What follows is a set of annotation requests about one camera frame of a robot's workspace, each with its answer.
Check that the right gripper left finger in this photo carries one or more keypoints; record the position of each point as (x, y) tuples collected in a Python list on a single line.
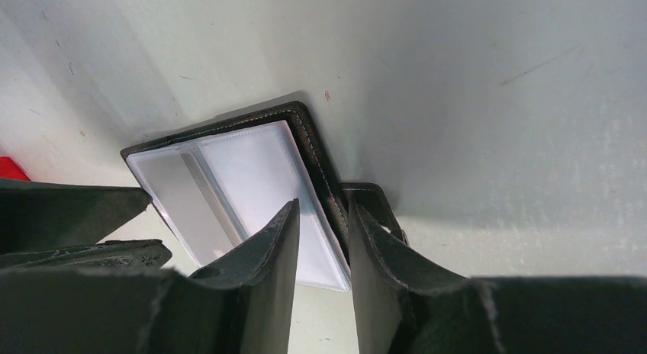
[(240, 303)]

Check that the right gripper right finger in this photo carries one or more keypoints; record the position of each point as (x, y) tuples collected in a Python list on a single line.
[(404, 303)]

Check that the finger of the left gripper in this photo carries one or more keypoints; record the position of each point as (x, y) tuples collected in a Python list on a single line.
[(38, 216), (115, 253)]

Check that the grey credit card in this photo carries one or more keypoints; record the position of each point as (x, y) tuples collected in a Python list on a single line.
[(185, 196)]

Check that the black leather card holder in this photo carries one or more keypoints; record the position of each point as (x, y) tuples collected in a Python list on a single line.
[(263, 159)]

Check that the right red bin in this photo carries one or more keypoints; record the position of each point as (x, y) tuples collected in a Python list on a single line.
[(10, 170)]

